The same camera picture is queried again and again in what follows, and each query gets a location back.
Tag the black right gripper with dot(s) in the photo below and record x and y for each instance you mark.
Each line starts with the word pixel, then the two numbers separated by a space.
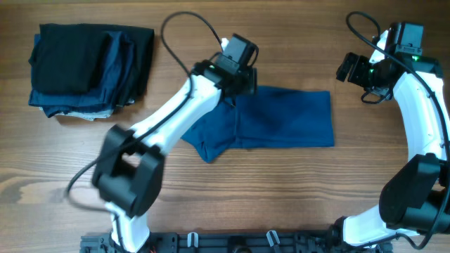
pixel 355 76

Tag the blue polo shirt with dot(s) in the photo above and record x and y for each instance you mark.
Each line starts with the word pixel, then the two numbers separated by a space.
pixel 272 118

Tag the black folded garment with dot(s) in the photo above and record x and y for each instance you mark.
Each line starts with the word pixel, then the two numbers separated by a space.
pixel 67 59

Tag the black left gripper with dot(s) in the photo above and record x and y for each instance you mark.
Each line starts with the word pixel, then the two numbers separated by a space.
pixel 250 81

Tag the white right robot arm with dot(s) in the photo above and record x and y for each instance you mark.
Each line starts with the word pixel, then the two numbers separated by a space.
pixel 416 200

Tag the white folded garment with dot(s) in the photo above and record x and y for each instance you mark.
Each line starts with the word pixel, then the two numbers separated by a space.
pixel 83 113

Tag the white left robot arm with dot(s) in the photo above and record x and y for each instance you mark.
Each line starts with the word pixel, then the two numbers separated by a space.
pixel 128 175

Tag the navy folded garment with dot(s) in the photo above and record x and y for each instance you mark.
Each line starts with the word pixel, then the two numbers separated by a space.
pixel 115 69

